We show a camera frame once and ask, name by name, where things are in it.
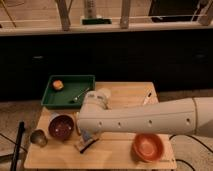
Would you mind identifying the blue sponge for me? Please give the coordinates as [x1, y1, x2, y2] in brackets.
[81, 130, 92, 142]

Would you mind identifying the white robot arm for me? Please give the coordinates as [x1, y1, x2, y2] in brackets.
[77, 91, 213, 138]

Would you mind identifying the purple bowl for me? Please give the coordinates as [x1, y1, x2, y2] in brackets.
[48, 115, 74, 141]

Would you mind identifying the orange bowl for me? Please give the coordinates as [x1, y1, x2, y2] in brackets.
[131, 134, 164, 163]

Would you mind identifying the white cup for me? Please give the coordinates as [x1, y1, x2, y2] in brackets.
[97, 88, 111, 99]

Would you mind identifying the green plastic tray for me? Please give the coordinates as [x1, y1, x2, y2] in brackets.
[41, 75, 95, 109]

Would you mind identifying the metal spoon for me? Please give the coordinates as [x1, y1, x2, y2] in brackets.
[70, 88, 90, 103]

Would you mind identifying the orange fruit toy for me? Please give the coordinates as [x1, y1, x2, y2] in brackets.
[52, 80, 64, 91]

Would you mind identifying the whiteboard eraser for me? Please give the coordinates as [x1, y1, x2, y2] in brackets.
[74, 135, 99, 154]

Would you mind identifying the green block on shelf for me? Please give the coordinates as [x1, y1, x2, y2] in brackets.
[82, 18, 112, 25]

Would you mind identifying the small metal cup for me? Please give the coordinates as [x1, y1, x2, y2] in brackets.
[30, 129, 48, 147]

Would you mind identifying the black pole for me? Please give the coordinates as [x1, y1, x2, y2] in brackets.
[10, 121, 25, 171]

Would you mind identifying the white handled black brush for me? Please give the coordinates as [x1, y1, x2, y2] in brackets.
[142, 92, 152, 105]

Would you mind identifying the wooden shelf rail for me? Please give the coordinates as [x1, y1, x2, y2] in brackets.
[0, 21, 213, 36]

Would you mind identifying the black cable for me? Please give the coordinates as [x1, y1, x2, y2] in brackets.
[168, 133, 213, 171]

